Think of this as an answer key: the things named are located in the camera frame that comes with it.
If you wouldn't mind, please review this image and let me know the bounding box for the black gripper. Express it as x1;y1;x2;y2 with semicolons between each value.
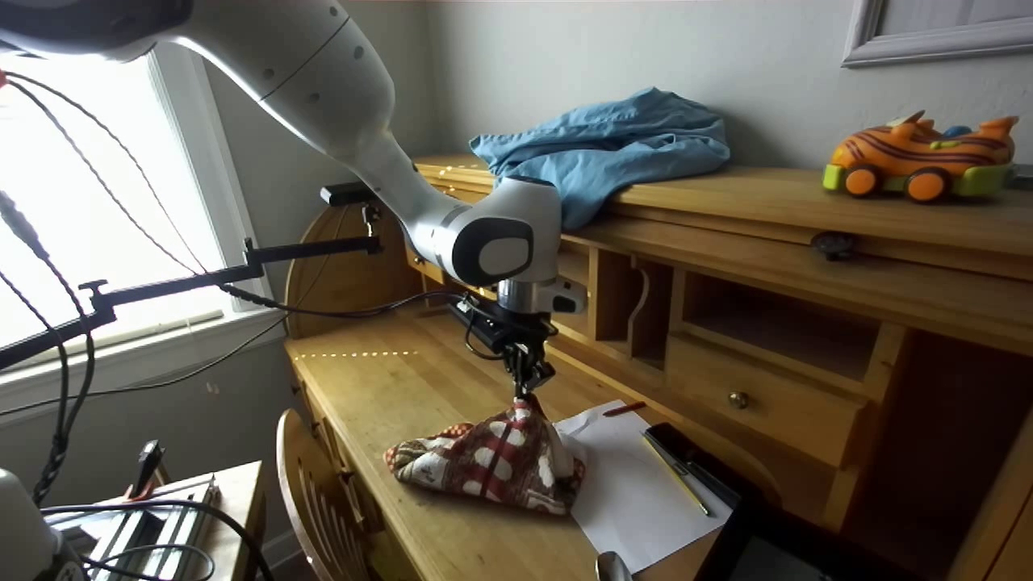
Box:
488;306;557;409

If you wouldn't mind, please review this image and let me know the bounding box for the red white patterned cloth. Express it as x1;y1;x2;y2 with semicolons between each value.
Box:
379;394;590;524

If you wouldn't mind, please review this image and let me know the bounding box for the white paper sheet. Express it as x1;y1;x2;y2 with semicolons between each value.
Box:
553;400;736;577

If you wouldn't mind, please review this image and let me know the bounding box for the yellow pencil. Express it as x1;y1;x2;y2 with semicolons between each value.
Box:
639;430;720;519

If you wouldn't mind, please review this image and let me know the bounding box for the wooden desk drawer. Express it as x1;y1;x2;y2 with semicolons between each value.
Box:
660;326;878;470

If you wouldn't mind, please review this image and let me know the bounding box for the blue crumpled garment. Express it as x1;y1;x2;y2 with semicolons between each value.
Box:
464;83;736;234

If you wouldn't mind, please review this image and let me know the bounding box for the wooden roll-top desk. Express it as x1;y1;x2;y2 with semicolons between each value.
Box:
281;153;1033;581

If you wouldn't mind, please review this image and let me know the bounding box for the wooden spindle chair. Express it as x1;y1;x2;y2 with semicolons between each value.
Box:
272;405;379;581

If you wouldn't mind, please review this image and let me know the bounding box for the wooden side table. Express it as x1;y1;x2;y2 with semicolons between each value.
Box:
43;457;266;581

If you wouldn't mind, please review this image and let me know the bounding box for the black desk lock latch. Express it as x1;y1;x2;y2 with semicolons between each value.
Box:
810;230;860;266

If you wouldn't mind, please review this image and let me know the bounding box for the black red hand tool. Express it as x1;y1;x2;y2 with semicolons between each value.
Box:
126;436;167;503

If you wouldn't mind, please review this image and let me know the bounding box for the orange toy car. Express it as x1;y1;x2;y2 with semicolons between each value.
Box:
819;106;1022;207

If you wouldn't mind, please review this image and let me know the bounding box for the white rounded device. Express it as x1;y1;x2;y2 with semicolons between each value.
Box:
0;464;64;581

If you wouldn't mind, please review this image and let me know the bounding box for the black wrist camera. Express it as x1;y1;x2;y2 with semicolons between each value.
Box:
445;294;511;351

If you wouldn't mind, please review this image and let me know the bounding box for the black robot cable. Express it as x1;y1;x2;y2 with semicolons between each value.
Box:
219;282;478;326

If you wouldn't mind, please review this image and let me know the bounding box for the black stereo camera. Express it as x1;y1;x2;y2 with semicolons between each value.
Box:
317;177;379;210

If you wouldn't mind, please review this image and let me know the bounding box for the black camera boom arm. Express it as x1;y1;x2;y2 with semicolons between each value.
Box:
0;234;387;374

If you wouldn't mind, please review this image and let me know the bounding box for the aluminium rail stack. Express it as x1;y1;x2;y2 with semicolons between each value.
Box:
62;481;223;581

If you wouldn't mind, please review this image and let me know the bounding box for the thin black hanging cable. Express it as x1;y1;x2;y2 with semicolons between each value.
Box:
0;67;115;509

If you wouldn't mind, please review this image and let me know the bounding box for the white picture frame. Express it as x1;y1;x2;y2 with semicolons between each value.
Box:
840;0;1033;71

